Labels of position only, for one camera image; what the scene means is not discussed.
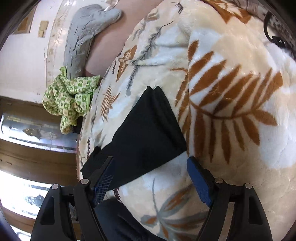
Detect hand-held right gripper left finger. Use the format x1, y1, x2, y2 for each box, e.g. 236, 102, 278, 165
31, 156, 115, 241

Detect wooden cabinet with glass panels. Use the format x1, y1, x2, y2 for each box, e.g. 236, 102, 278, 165
0, 96, 81, 241

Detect black pants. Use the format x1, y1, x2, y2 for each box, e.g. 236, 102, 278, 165
80, 86, 187, 189

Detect person's dark clothing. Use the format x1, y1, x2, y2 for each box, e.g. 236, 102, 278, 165
95, 199, 162, 241

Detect black cable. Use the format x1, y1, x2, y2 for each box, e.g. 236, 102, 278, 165
264, 11, 288, 48

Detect white bed headboard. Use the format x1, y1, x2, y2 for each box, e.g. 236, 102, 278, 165
45, 0, 78, 102

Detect pink bed sheet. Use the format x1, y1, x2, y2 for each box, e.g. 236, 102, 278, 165
85, 0, 162, 77

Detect cream leaf-print blanket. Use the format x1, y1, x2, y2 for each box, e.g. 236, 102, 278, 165
76, 0, 296, 241

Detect striped floral sheet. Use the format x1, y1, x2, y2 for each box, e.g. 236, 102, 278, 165
245, 0, 296, 50

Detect grey quilted pillow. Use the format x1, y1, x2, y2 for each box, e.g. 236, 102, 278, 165
63, 4, 122, 77

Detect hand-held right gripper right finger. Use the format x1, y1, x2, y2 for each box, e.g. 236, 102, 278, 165
186, 156, 273, 241

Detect green checkered cloth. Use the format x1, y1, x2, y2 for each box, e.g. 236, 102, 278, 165
42, 66, 100, 134

